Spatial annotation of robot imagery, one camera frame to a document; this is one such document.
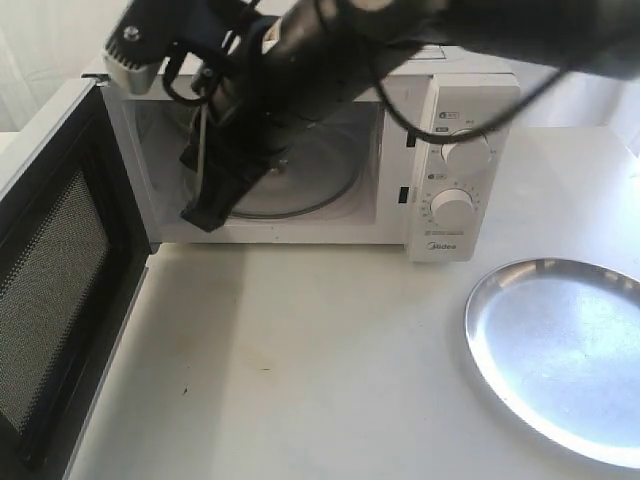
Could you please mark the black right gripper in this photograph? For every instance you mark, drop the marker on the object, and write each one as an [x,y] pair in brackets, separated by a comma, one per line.
[257,100]

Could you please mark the white microwave door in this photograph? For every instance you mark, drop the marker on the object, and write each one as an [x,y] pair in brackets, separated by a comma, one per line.
[73,251]

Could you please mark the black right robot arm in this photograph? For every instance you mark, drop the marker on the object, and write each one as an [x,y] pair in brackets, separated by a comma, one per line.
[354,45]

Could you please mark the white microwave oven body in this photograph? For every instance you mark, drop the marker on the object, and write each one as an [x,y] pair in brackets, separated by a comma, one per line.
[443,90]

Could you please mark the lower white microwave knob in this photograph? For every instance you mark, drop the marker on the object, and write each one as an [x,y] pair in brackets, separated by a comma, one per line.
[452,209]

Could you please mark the white microwave knob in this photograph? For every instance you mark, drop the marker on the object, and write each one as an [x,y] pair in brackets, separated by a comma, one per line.
[452,209]
[467,156]

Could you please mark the upper white microwave knob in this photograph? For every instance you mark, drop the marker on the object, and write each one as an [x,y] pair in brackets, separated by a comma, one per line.
[467,156]

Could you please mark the round silver metal tray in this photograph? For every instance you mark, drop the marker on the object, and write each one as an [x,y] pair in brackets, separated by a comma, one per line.
[557,342]

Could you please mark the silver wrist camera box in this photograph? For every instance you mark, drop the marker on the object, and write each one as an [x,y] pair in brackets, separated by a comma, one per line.
[142,38]

